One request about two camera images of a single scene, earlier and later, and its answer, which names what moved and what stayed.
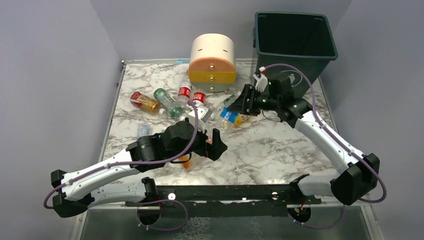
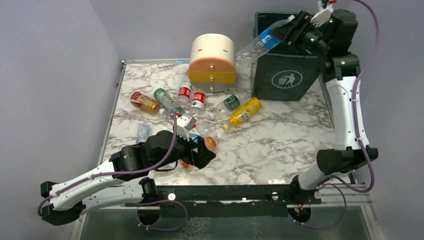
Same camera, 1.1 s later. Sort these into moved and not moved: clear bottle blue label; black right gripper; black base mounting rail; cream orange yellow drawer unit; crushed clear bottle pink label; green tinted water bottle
Moved: black right gripper; clear bottle blue label
Not moved: cream orange yellow drawer unit; crushed clear bottle pink label; black base mounting rail; green tinted water bottle
